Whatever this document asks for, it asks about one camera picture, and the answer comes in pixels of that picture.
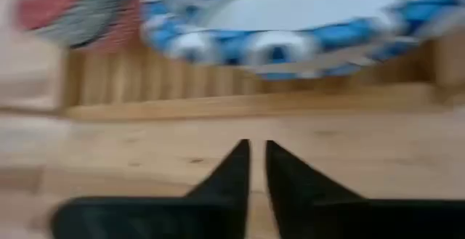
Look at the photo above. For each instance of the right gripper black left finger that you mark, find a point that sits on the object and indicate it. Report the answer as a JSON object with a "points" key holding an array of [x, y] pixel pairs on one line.
{"points": [[218, 217]]}

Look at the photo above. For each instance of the gray patterned bowl red inside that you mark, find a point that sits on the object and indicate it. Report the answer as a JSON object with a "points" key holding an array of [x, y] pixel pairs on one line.
{"points": [[91, 17]]}

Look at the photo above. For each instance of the blue white patterned shallow bowl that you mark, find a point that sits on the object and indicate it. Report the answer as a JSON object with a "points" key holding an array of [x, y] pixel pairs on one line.
{"points": [[290, 10], [279, 75]]}

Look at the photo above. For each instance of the pink patterned bowl blue inside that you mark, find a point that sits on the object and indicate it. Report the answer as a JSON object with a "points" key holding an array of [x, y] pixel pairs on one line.
{"points": [[127, 35]]}

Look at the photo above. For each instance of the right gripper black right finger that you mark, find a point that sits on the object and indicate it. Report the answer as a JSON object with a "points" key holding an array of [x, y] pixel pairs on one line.
{"points": [[309, 217]]}

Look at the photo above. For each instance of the wooden slatted shelf rack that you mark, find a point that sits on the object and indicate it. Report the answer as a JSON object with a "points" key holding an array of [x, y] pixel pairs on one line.
{"points": [[218, 104]]}

